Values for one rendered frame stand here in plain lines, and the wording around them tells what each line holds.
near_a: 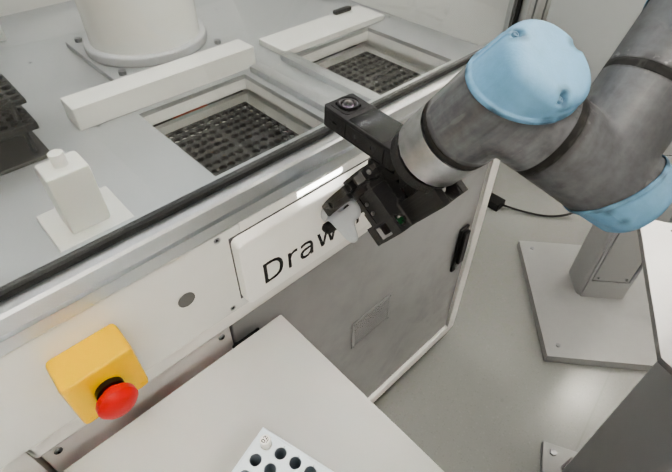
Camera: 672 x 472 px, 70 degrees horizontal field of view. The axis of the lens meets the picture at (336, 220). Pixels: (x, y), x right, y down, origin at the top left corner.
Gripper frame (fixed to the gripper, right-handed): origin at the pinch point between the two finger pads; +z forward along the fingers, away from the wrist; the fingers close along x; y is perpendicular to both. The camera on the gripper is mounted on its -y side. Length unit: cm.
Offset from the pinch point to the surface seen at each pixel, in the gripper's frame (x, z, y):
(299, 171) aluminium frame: -3.5, -3.4, -5.7
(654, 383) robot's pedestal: 39, 7, 57
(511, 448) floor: 38, 58, 77
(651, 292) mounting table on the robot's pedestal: 33, -7, 37
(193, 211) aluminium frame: -17.6, -4.4, -7.1
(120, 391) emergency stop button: -32.3, -0.6, 4.3
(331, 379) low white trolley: -11.7, 5.7, 18.4
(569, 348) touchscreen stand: 76, 57, 72
